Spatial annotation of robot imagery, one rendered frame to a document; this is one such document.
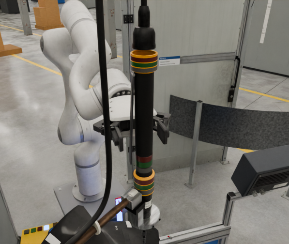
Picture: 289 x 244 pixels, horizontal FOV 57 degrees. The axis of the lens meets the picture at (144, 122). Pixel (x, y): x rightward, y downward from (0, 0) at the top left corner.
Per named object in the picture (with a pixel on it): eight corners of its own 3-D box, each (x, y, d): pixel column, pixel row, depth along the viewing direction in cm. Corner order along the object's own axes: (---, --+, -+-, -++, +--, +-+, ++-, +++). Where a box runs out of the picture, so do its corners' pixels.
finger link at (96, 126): (124, 116, 58) (133, 128, 54) (89, 123, 55) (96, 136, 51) (124, 111, 57) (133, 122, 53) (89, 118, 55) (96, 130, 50)
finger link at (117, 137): (116, 133, 53) (123, 152, 48) (100, 136, 53) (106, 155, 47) (115, 119, 52) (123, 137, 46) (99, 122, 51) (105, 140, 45)
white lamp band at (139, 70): (146, 74, 40) (146, 69, 40) (125, 69, 42) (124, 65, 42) (162, 68, 43) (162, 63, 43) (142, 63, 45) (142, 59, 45)
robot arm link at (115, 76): (94, 95, 62) (129, 77, 63) (88, 77, 73) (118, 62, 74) (111, 122, 67) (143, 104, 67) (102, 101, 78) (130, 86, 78)
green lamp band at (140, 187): (145, 193, 52) (145, 189, 51) (129, 184, 54) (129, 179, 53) (159, 181, 55) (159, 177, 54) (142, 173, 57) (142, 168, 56)
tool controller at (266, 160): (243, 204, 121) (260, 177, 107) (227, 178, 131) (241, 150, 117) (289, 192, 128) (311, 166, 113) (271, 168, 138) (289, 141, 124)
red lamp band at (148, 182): (145, 188, 51) (145, 183, 50) (129, 179, 53) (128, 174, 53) (159, 176, 54) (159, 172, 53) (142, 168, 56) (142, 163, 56)
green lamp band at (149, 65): (146, 69, 40) (146, 65, 39) (124, 64, 42) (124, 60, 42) (162, 63, 43) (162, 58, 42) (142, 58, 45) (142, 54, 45)
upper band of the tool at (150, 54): (146, 76, 40) (146, 57, 39) (125, 70, 43) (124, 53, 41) (162, 69, 43) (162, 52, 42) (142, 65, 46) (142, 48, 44)
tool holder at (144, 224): (140, 242, 53) (140, 207, 49) (115, 224, 57) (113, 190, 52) (165, 215, 59) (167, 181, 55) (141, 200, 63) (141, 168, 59)
